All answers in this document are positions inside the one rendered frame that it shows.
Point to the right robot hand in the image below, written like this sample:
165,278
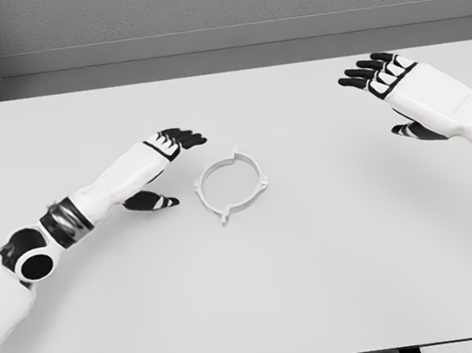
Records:
430,94

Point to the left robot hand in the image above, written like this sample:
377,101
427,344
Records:
139,165

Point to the white pipe clamp half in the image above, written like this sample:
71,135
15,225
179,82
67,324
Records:
197,188
263,181

